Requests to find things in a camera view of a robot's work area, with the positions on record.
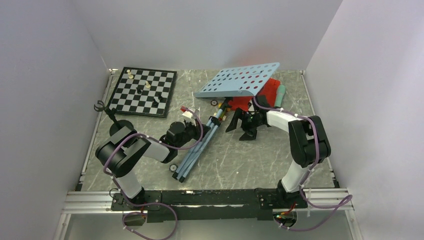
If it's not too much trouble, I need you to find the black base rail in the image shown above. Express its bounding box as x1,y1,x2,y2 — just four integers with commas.
110,187,308,223

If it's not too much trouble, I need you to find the cream chess piece back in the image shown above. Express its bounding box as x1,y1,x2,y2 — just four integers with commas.
126,69,134,79

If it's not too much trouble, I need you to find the light blue music stand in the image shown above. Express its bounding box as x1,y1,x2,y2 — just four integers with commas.
172,62,280,183

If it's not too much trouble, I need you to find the mint green microphone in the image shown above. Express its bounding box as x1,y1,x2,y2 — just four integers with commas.
274,84,286,108

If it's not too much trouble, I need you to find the colourful toy brick car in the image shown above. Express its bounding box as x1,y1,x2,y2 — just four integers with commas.
213,107,231,121

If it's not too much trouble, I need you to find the blue white poker chip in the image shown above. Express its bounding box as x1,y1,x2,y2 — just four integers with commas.
169,164,178,173

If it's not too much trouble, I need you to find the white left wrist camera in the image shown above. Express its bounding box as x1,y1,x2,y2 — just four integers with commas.
180,106,200,127

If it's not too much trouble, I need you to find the red sheet music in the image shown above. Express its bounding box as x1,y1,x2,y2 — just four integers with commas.
229,78,283,111

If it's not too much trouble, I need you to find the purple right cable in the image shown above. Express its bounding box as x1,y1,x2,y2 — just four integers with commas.
252,96,354,232

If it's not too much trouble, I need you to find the black white chessboard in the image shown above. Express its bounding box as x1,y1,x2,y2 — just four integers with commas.
107,67,177,118

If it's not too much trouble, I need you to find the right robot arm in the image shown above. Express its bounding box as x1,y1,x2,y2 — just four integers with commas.
225,95,331,208

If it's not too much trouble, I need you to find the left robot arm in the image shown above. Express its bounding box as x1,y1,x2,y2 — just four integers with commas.
95,121,211,210

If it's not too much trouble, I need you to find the black microphone stand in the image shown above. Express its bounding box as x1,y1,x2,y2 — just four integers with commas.
93,100,134,136

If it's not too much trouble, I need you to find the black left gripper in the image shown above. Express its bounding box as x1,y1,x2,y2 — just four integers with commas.
176,118,211,150

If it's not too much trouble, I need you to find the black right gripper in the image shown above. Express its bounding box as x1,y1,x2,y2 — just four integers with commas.
226,109,263,142

